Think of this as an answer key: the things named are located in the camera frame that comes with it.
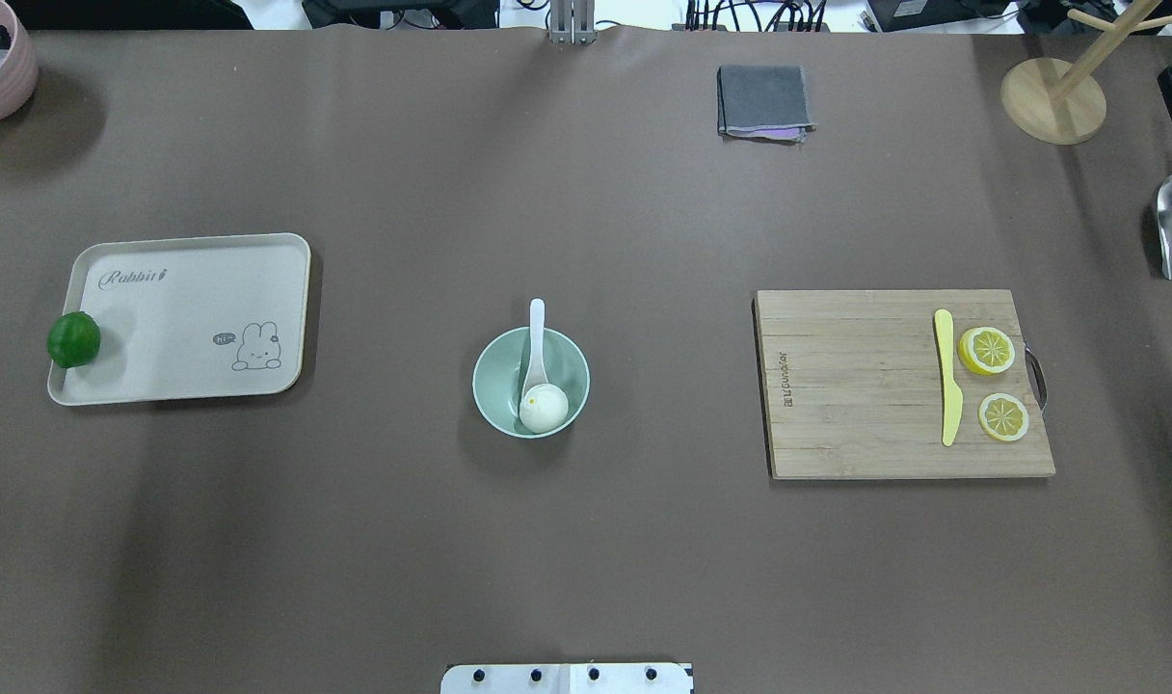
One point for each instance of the grey folded cloth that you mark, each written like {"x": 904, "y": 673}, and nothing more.
{"x": 760, "y": 102}

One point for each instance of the lemon slice near handle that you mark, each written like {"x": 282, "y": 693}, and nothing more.
{"x": 986, "y": 350}

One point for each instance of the mint green bowl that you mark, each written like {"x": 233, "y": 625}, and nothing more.
{"x": 500, "y": 371}

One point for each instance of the white ceramic soup spoon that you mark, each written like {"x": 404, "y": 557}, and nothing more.
{"x": 536, "y": 372}

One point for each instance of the lemon slice near knife tip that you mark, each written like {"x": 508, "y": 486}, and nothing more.
{"x": 1003, "y": 416}

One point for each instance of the yellow plastic knife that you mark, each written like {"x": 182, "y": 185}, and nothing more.
{"x": 951, "y": 392}

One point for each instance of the wooden mug tree stand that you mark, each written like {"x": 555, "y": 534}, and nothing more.
{"x": 1060, "y": 102}

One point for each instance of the aluminium frame post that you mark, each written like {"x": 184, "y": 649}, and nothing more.
{"x": 572, "y": 22}

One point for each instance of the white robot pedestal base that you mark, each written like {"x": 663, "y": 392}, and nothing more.
{"x": 580, "y": 677}

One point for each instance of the white rabbit serving tray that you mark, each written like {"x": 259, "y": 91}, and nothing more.
{"x": 199, "y": 317}

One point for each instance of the bamboo cutting board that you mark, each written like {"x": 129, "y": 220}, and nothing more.
{"x": 852, "y": 387}

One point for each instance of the green lime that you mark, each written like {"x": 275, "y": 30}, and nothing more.
{"x": 73, "y": 340}

